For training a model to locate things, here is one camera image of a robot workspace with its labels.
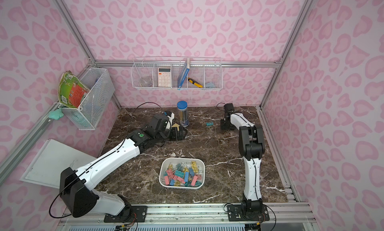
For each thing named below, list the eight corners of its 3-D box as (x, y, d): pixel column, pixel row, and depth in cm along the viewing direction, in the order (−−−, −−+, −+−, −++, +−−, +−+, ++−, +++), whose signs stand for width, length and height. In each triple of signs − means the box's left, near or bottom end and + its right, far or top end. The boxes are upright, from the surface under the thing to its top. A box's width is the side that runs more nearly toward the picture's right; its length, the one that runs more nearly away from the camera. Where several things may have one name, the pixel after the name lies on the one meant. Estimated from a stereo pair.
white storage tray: (159, 189, 83) (157, 185, 78) (164, 162, 93) (162, 157, 88) (205, 189, 83) (205, 185, 78) (204, 162, 93) (204, 157, 88)
